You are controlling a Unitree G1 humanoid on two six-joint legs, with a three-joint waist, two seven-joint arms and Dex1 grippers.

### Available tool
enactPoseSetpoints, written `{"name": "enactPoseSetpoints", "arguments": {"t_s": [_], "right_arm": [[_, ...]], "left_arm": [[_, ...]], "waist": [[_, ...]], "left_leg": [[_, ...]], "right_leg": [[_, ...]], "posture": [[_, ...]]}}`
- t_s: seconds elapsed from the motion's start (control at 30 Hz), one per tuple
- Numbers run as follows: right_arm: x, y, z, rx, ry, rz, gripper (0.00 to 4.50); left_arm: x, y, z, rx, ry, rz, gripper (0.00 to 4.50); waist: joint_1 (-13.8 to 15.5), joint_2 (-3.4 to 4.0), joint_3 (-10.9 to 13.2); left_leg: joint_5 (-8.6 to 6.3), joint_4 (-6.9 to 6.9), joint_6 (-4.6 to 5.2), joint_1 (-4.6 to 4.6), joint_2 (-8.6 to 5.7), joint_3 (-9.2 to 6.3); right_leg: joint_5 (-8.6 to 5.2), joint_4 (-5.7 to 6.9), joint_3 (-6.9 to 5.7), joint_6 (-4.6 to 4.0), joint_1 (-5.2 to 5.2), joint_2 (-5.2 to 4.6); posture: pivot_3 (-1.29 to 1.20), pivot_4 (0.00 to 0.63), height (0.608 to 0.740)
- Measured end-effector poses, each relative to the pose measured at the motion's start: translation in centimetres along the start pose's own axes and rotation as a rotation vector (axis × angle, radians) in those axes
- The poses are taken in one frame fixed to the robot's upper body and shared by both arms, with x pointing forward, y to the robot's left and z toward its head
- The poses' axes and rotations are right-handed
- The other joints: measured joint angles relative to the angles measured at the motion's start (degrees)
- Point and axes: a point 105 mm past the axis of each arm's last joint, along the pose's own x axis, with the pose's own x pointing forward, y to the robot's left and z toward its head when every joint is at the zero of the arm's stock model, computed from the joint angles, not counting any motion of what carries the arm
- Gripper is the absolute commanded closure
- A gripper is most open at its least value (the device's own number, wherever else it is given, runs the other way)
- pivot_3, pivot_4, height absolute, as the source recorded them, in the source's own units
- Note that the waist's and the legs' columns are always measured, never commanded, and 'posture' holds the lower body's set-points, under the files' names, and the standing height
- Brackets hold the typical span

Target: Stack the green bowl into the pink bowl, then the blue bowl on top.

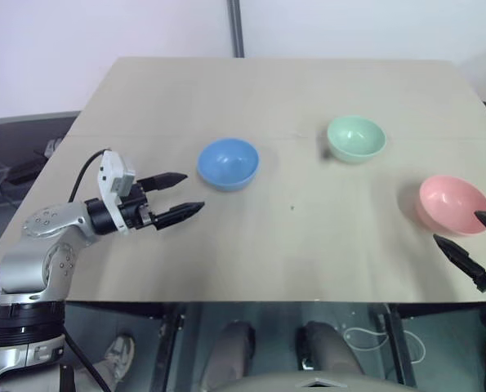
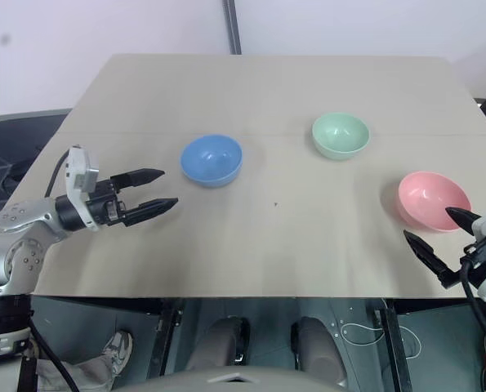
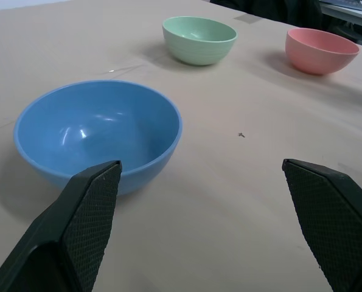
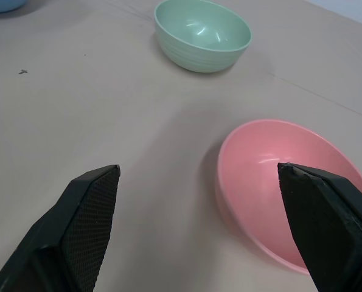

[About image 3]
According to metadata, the white desk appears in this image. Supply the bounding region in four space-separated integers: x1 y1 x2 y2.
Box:
319 0 362 30

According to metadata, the blue bowl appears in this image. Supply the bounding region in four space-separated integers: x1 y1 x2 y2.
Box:
13 79 183 196

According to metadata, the grey tape patch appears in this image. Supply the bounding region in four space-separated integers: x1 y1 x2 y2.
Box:
233 13 263 25

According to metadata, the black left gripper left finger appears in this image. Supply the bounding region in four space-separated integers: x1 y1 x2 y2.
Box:
0 159 122 292

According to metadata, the dark keyboard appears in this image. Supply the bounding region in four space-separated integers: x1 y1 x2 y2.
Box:
319 0 362 12

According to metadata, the red bowl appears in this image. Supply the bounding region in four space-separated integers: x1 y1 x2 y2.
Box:
284 27 360 76

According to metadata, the green bowl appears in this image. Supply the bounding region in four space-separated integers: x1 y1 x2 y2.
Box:
162 16 238 66

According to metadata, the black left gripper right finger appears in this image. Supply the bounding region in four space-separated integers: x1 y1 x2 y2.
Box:
282 158 362 292

